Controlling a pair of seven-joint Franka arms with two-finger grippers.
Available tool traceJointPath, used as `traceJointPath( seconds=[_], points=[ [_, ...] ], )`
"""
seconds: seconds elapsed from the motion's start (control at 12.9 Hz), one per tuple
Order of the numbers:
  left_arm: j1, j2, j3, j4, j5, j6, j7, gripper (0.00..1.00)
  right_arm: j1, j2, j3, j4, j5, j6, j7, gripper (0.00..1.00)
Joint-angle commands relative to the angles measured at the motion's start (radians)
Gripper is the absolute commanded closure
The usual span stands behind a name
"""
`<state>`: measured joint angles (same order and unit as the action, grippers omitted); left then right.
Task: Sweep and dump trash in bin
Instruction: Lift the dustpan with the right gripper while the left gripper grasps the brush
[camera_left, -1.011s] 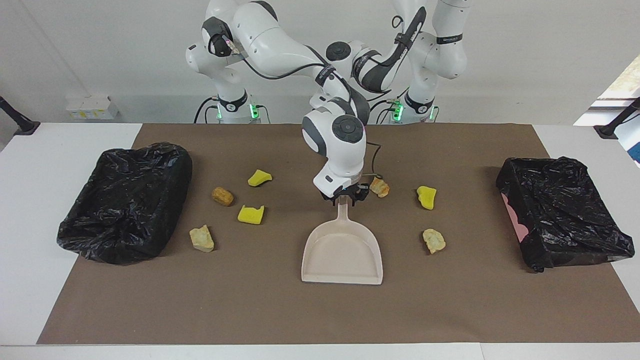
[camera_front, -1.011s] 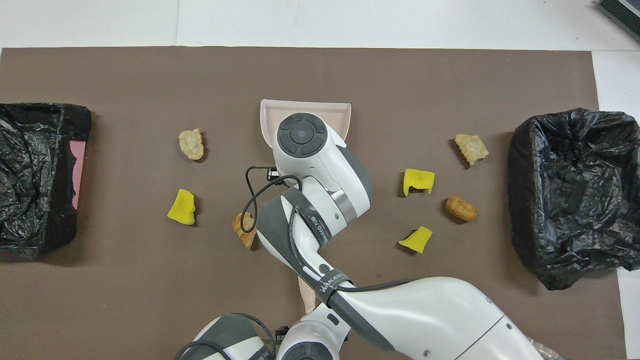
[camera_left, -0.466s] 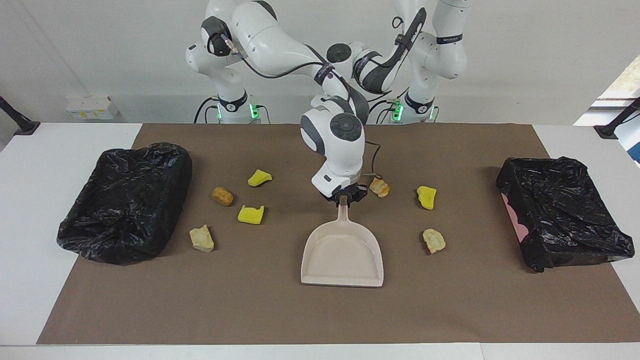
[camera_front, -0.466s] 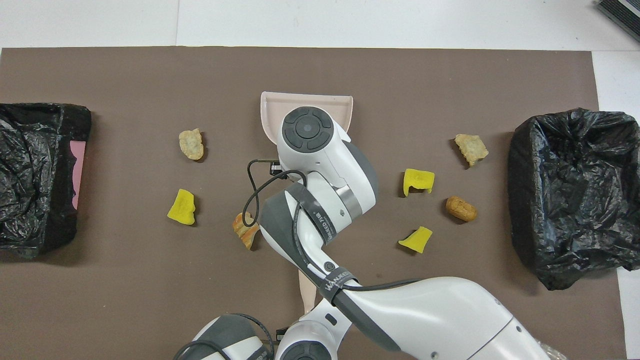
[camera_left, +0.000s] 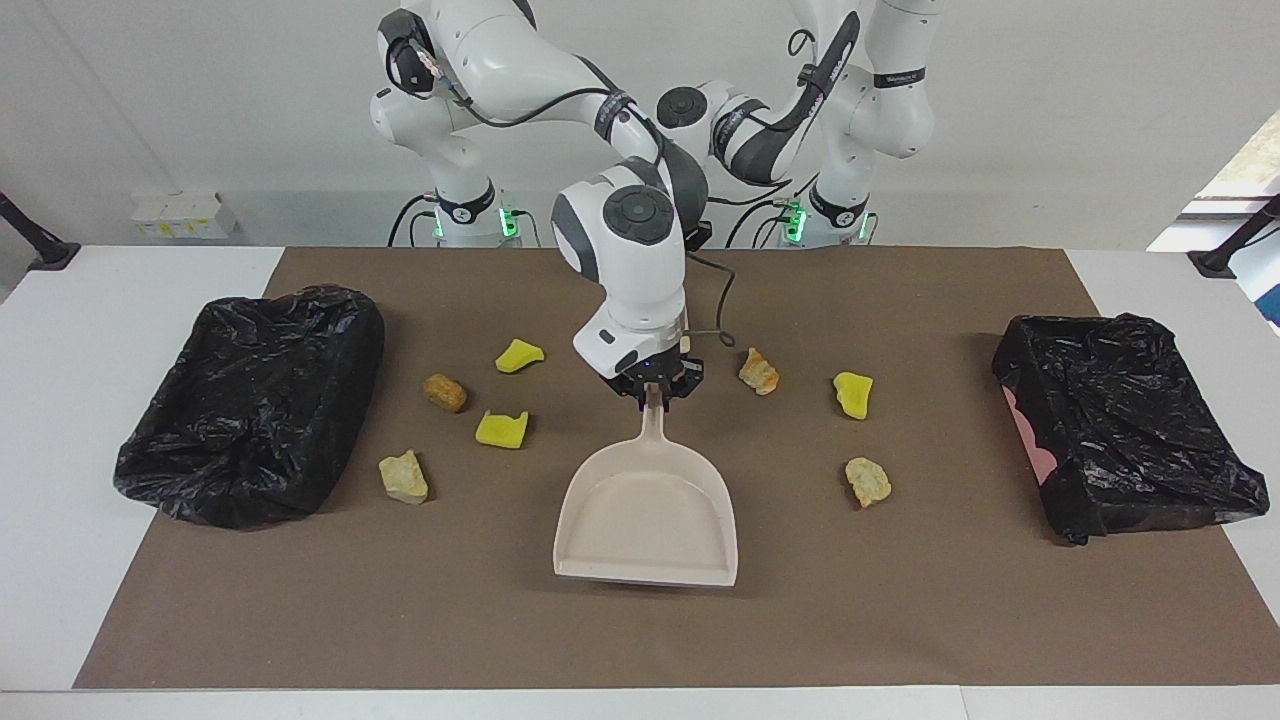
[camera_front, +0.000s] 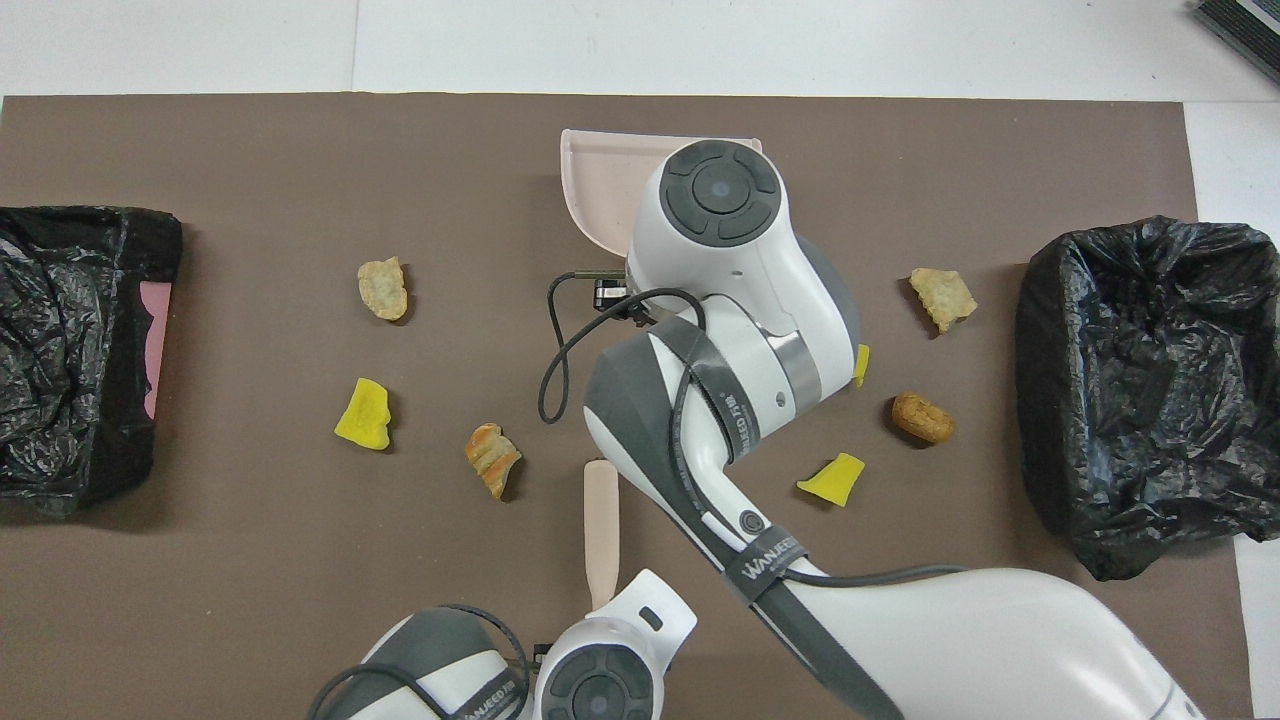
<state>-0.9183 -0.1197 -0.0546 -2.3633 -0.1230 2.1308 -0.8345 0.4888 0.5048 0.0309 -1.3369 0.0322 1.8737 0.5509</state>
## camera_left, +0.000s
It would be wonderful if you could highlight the orange striped pastry piece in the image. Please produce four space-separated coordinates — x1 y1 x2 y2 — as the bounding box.
738 347 780 397

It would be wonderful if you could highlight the black arm base cable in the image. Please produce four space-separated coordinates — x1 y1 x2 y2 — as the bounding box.
725 175 813 249
387 192 443 249

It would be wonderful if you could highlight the yellow sponge block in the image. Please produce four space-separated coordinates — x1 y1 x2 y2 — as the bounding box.
833 371 874 421

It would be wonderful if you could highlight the black clamp stand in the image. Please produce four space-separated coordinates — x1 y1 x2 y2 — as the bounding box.
1188 195 1280 279
0 190 81 272

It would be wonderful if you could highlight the black plastic trash bag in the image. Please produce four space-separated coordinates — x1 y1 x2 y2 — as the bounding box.
992 313 1271 546
113 285 386 529

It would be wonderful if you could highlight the pale bread chunk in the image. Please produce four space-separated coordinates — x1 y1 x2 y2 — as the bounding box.
378 450 430 506
845 457 892 509

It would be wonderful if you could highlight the brown table mat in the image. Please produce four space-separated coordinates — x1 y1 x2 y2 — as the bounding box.
75 248 1280 689

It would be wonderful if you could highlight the window with white frame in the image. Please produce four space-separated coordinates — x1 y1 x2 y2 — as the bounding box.
1146 108 1280 331

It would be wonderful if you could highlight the yellow notched sponge piece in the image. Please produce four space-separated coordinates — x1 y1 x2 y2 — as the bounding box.
475 409 530 450

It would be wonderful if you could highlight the beige plastic dustpan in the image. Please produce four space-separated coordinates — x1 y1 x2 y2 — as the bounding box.
553 385 739 588

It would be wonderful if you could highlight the pink plastic bin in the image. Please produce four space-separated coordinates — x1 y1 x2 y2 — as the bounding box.
1002 385 1058 483

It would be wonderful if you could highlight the white wall socket box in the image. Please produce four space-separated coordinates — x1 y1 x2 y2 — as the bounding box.
130 192 239 241

